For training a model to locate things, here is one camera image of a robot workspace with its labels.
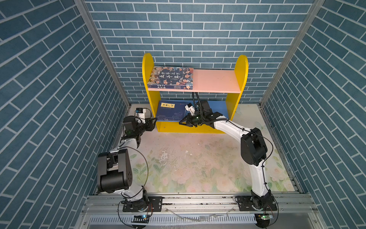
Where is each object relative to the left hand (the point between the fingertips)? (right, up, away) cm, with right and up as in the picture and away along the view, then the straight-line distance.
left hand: (153, 118), depth 90 cm
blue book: (+12, +5, +1) cm, 13 cm away
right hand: (+16, -2, -4) cm, 16 cm away
